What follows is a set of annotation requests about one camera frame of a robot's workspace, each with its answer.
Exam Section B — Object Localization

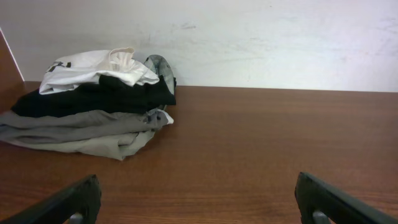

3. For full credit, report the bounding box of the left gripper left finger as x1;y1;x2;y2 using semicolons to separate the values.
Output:
1;175;101;224

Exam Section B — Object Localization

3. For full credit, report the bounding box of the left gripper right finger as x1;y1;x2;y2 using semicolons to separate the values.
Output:
295;172;397;224

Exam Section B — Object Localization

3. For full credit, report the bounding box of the black folded garment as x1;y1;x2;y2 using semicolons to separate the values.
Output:
11;75;176;118

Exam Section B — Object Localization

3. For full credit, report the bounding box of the white folded t-shirt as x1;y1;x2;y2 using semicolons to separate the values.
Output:
39;47;159;95

